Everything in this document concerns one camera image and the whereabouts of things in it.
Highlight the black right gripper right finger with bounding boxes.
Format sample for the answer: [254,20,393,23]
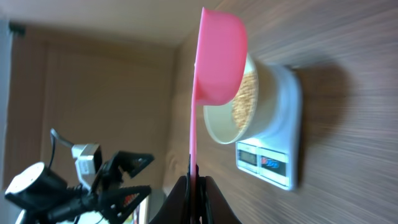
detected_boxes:
[198,176,242,224]

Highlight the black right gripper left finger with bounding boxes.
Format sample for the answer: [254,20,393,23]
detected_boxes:
[149,175,189,224]

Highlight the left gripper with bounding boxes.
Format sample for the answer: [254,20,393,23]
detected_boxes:
[5,151,154,224]

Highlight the pink plastic measuring scoop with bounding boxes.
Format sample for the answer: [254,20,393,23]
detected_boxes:
[190,7,248,184]

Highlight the white digital kitchen scale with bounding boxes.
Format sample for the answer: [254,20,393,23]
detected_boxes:
[236,65,303,190]

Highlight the white bowl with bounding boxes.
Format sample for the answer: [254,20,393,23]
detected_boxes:
[203,55,278,144]

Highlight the soybeans in bowl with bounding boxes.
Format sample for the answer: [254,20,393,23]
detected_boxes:
[232,72,256,130]

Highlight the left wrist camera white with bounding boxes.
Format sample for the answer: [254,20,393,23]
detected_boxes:
[72,144,103,190]

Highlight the left black cable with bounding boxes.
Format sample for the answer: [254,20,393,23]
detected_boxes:
[48,128,75,169]

